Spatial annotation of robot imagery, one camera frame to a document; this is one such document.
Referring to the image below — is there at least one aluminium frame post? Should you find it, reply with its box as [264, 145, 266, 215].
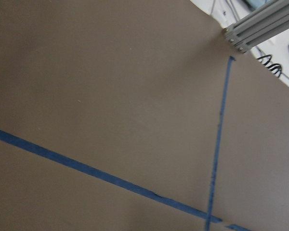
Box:
[224, 0, 289, 53]

